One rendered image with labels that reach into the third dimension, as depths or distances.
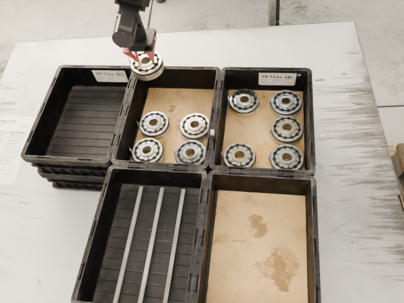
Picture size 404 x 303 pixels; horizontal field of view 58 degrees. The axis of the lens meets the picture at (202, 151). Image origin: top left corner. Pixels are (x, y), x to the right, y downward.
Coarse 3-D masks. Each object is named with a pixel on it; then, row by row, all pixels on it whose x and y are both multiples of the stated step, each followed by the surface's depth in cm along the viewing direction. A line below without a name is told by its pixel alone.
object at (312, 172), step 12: (312, 84) 117; (312, 96) 114; (216, 108) 116; (312, 108) 112; (216, 120) 114; (312, 120) 110; (216, 132) 111; (312, 132) 108; (312, 144) 106; (312, 156) 104; (216, 168) 105; (228, 168) 104; (240, 168) 105; (252, 168) 104; (264, 168) 103; (312, 168) 102
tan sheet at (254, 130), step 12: (228, 96) 131; (264, 96) 129; (300, 96) 127; (228, 108) 128; (264, 108) 126; (228, 120) 125; (240, 120) 125; (252, 120) 124; (264, 120) 124; (300, 120) 122; (228, 132) 123; (240, 132) 122; (252, 132) 122; (264, 132) 121; (228, 144) 120; (252, 144) 119; (264, 144) 119; (276, 144) 118; (300, 144) 118; (264, 156) 117
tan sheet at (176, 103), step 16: (160, 96) 134; (176, 96) 134; (192, 96) 133; (208, 96) 132; (144, 112) 131; (176, 112) 130; (192, 112) 129; (208, 112) 128; (176, 128) 126; (176, 144) 123
